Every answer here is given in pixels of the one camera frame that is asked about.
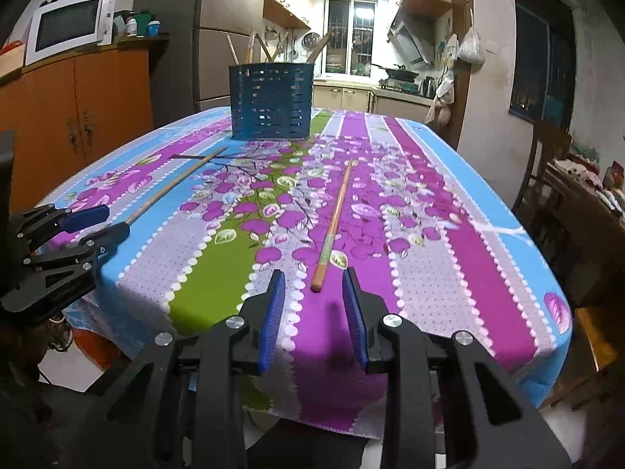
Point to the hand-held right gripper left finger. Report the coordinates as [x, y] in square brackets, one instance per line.
[273, 322]

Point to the red stool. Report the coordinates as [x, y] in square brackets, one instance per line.
[100, 351]

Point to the wooden chair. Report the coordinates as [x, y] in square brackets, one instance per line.
[542, 146]

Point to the purple floral striped tablecloth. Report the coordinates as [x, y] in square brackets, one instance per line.
[439, 278]

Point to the thin wooden chopstick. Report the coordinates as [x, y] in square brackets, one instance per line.
[176, 185]

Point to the blue lidded cup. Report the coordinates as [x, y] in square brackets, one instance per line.
[154, 28]

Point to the steel kettle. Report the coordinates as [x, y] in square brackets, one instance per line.
[428, 86]

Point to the orange wooden cabinet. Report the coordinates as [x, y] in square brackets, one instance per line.
[49, 117]

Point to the white hanging plastic bag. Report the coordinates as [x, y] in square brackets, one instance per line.
[471, 49]

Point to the white bottle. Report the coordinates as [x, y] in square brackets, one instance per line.
[131, 26]

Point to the red flat item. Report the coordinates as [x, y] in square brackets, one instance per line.
[10, 48]

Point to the barred kitchen window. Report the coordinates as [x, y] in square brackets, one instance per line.
[349, 34]

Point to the brown wooden chopstick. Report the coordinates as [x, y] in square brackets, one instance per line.
[231, 49]
[322, 46]

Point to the gas stove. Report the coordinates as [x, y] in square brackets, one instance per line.
[400, 85]

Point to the hanging metal colander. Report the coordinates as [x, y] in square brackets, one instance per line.
[310, 40]

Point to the reddish chopstick with green band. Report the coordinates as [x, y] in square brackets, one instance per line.
[334, 225]

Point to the crumpled cloth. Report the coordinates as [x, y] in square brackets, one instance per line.
[578, 168]

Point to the white microwave oven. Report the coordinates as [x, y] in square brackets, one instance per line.
[63, 27]

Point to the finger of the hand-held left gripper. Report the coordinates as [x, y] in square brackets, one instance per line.
[110, 237]
[88, 217]

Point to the steel range hood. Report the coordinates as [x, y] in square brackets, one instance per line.
[410, 41]

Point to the blue slotted chopstick holder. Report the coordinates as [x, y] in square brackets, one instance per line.
[271, 107]

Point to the wooden side table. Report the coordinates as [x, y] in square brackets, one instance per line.
[581, 224]

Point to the green container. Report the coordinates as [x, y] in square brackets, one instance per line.
[142, 23]

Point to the hanging beige bags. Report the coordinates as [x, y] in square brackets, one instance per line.
[442, 102]

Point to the kitchen base cabinets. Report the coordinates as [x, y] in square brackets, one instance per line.
[371, 100]

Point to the hanging wooden stick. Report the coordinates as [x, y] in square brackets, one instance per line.
[263, 48]
[281, 46]

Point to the wooden door frame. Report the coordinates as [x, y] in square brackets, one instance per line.
[460, 83]

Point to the grey refrigerator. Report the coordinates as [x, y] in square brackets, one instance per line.
[215, 10]

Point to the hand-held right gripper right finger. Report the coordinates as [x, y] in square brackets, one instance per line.
[356, 322]

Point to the dark side window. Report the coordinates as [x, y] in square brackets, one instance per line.
[542, 53]

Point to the black wok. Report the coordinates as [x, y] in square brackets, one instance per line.
[398, 71]

